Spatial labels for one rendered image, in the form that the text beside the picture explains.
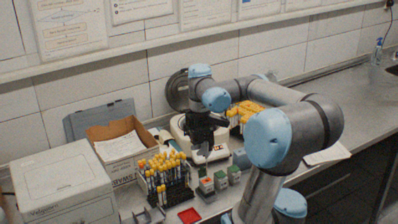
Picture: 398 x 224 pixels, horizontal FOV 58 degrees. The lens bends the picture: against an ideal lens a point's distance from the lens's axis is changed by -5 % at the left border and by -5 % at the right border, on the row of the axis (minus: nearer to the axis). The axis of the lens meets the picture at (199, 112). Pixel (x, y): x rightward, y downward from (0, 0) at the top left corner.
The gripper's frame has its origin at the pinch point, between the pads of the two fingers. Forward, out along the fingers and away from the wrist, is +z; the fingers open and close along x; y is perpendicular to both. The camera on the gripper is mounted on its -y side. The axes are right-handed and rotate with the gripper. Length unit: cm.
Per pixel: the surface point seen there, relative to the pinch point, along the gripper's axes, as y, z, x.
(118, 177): 28.1, 14.8, -22.5
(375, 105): -119, 21, -10
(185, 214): 12.7, 20.4, 5.0
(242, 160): -19.9, 14.1, -4.1
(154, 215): 24.0, 16.6, 2.9
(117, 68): 12, -16, -57
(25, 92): 53, -16, -57
